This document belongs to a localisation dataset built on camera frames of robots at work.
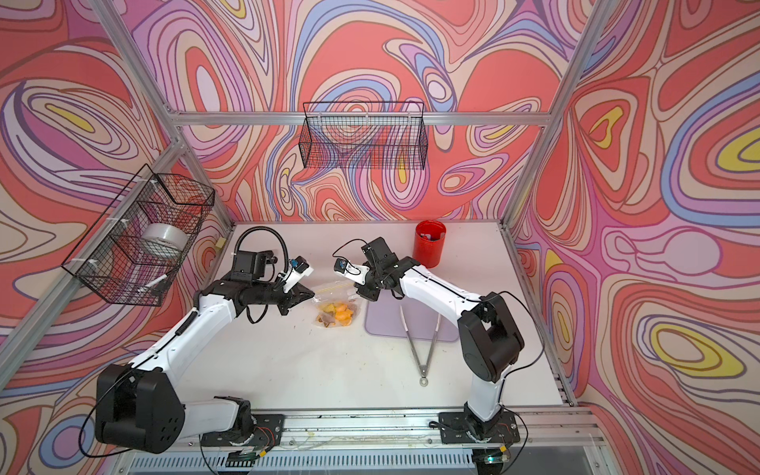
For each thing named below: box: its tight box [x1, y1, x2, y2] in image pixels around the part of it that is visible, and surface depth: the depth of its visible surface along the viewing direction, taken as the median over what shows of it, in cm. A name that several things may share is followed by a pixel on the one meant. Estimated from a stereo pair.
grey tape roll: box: [142, 222, 189, 259], surface depth 74 cm
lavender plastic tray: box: [364, 294, 459, 342], surface depth 92 cm
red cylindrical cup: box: [412, 219, 448, 270], surface depth 103 cm
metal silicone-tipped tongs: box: [399, 304, 443, 387], surface depth 86 cm
